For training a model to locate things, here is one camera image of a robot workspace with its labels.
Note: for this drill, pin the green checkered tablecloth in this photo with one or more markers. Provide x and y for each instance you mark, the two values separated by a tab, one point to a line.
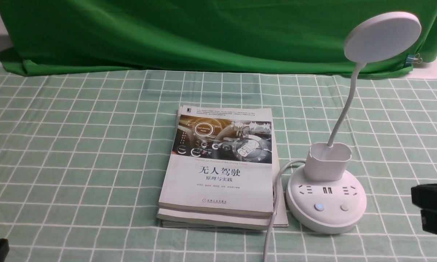
82	161

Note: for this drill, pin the white desk lamp with base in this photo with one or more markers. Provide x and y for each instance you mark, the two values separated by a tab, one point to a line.
322	194

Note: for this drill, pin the blue binder clip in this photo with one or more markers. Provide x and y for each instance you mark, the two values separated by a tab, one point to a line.
412	59

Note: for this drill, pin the top self-driving textbook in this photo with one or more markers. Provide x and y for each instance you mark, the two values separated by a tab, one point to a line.
221	162

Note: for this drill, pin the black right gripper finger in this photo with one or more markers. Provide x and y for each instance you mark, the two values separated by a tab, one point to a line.
424	196
429	221

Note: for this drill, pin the green backdrop cloth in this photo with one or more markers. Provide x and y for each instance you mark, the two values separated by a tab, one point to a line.
53	37

